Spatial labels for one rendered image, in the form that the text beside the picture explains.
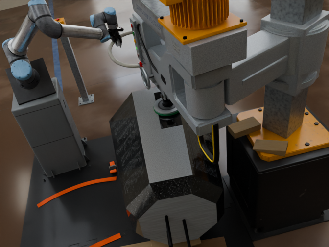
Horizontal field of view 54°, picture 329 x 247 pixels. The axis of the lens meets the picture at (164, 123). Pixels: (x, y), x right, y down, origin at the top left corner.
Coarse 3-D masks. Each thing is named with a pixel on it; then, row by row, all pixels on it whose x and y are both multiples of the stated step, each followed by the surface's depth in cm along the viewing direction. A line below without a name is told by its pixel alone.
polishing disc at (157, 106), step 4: (156, 100) 245; (160, 100) 245; (156, 104) 242; (160, 104) 241; (156, 108) 238; (160, 108) 237; (164, 108) 236; (168, 108) 236; (172, 108) 235; (176, 108) 235; (160, 112) 234; (164, 112) 233; (168, 112) 232; (172, 112) 232
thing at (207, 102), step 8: (184, 80) 155; (200, 88) 148; (208, 88) 147; (216, 88) 149; (192, 96) 153; (200, 96) 150; (208, 96) 150; (216, 96) 151; (224, 96) 159; (192, 104) 156; (200, 104) 153; (208, 104) 153; (216, 104) 154; (224, 104) 161; (192, 112) 160; (200, 112) 156; (208, 112) 156; (216, 112) 157
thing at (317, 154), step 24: (240, 144) 224; (240, 168) 241; (264, 168) 202; (288, 168) 204; (312, 168) 209; (240, 192) 257; (264, 192) 214; (288, 192) 220; (312, 192) 226; (240, 216) 261; (264, 216) 232; (288, 216) 238; (312, 216) 245
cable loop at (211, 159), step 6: (216, 126) 160; (216, 132) 162; (198, 138) 190; (216, 138) 165; (204, 144) 191; (216, 144) 167; (204, 150) 189; (216, 150) 170; (210, 156) 184; (216, 156) 173; (216, 162) 177
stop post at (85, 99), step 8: (64, 24) 355; (64, 40) 367; (64, 48) 373; (72, 56) 381; (72, 64) 387; (72, 72) 393; (80, 80) 401; (80, 88) 408; (88, 96) 422; (80, 104) 416
